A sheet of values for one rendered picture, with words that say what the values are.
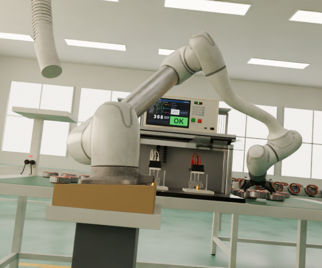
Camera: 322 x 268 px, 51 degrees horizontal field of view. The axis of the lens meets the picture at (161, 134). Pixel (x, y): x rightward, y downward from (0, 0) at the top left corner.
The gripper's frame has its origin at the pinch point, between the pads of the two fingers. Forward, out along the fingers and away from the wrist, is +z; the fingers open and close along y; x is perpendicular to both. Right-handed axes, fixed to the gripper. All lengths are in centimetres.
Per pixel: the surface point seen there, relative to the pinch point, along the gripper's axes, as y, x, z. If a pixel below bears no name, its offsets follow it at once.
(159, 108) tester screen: -59, 34, -29
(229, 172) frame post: -17.0, 11.1, -0.9
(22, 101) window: -586, 350, 326
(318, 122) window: 99, 507, 550
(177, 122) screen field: -48, 30, -22
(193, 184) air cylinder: -36.2, 1.0, -0.5
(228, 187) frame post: -16.7, 3.8, 3.4
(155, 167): -55, 0, -18
